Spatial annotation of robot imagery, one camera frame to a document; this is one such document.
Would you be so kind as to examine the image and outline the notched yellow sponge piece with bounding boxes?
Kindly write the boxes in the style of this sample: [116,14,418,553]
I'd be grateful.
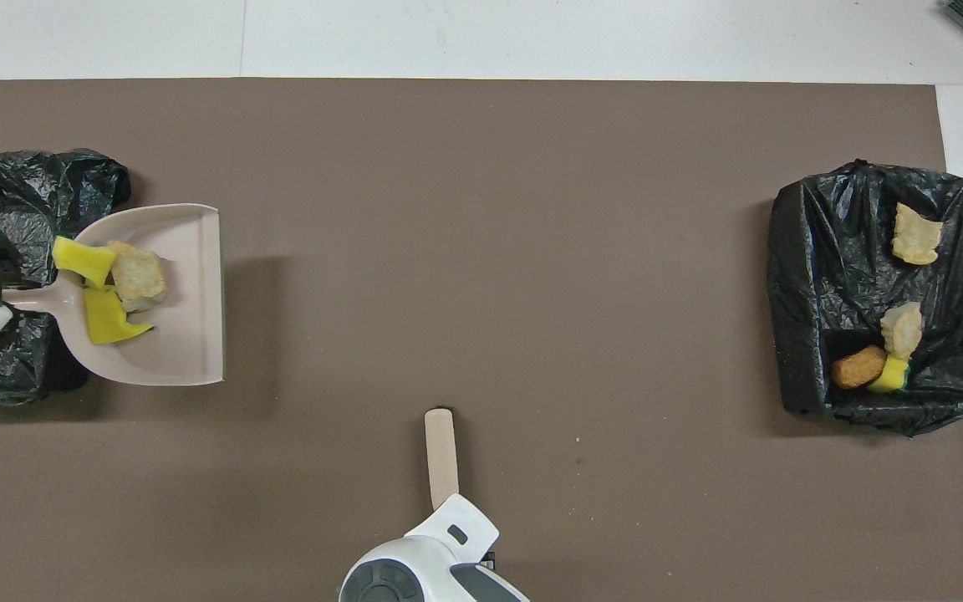
[53,236,116,290]

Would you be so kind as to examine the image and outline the beige brush black bristles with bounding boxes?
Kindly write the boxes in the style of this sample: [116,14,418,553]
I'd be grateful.
[424,407,460,511]

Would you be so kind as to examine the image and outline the green yellow sponge piece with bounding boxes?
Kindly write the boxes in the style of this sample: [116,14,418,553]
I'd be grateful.
[83,287,155,345]

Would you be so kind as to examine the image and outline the pale beige foam chunk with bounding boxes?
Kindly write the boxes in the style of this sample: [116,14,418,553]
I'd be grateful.
[105,241,170,315]

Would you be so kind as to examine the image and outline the beige plastic dustpan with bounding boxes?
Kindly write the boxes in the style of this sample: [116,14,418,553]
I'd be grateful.
[2,203,226,387]

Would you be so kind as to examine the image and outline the yellow sponge chunk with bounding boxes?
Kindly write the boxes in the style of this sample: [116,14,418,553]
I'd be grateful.
[868,355,913,395]

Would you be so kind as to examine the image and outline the oval beige chunk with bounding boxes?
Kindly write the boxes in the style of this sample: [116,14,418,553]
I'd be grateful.
[879,301,925,359]

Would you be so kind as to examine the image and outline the jagged beige chunk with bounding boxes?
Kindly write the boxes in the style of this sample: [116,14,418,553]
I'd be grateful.
[891,202,945,267]

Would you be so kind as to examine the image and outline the black bag lined bin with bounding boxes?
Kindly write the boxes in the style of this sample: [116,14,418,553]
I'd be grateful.
[766,159,963,437]
[0,149,132,407]

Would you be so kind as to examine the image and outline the brown table mat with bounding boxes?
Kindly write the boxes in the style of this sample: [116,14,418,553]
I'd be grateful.
[0,78,963,602]

